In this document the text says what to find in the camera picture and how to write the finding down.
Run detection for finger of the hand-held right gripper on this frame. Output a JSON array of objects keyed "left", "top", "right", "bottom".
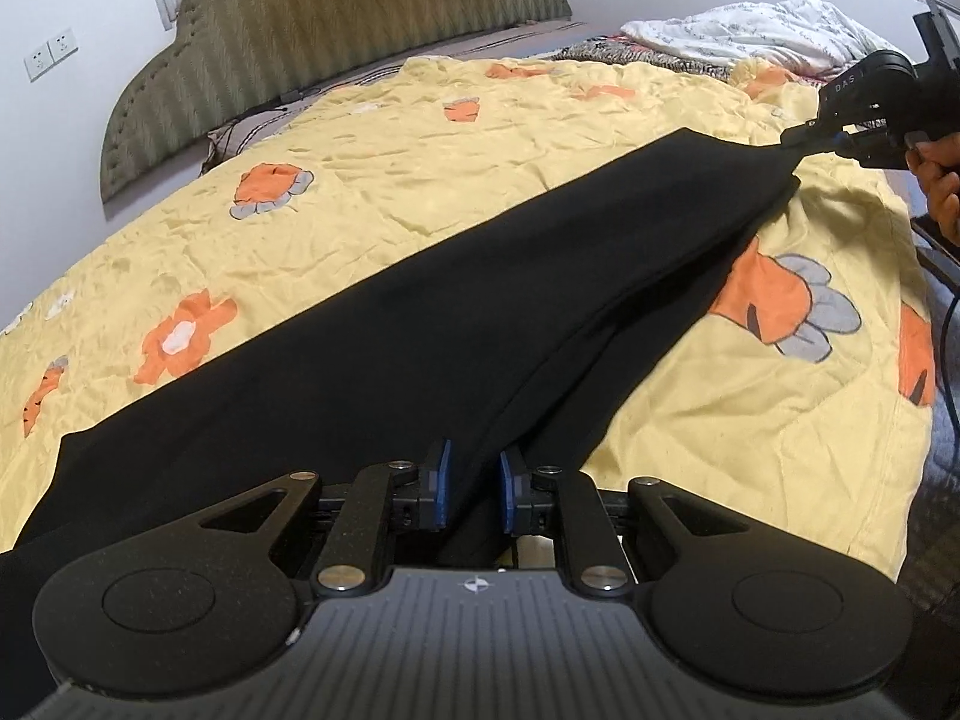
[{"left": 778, "top": 118, "right": 853, "bottom": 155}]

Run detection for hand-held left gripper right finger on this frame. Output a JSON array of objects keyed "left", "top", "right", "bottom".
[{"left": 496, "top": 448, "right": 760, "bottom": 601}]

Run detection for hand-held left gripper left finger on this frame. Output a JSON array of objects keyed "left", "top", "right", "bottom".
[{"left": 177, "top": 439, "right": 455, "bottom": 601}]

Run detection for black pants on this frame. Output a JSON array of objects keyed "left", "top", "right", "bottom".
[{"left": 0, "top": 127, "right": 802, "bottom": 698}]

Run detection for person's right hand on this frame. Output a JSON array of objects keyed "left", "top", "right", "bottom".
[{"left": 904, "top": 130, "right": 960, "bottom": 245}]

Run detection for white crumpled quilt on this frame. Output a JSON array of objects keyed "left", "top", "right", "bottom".
[{"left": 621, "top": 0, "right": 902, "bottom": 80}]

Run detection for dark patterned cloth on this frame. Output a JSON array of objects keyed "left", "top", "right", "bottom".
[{"left": 551, "top": 33, "right": 751, "bottom": 80}]

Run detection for yellow floral printed blanket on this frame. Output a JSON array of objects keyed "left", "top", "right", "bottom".
[{"left": 0, "top": 56, "right": 940, "bottom": 580}]

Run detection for beige printed pillow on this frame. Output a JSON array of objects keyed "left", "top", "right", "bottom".
[{"left": 205, "top": 99, "right": 302, "bottom": 167}]

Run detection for olive padded headboard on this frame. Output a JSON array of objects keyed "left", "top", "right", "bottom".
[{"left": 100, "top": 0, "right": 574, "bottom": 203}]

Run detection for dark cable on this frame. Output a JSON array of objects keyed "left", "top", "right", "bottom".
[{"left": 910, "top": 216, "right": 960, "bottom": 407}]

